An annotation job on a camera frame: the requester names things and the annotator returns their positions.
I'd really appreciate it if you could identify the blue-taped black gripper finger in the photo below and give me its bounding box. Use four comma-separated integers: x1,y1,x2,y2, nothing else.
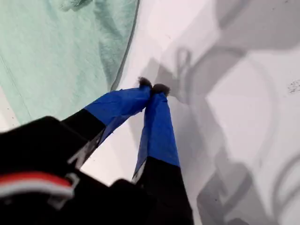
60,76,153,168
131,83,195,225

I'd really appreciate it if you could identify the pale green T-shirt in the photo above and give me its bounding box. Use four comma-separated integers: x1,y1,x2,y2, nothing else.
0,0,141,125

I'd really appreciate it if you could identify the red and white wire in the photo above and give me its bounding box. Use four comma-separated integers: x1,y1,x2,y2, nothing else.
0,171,81,210

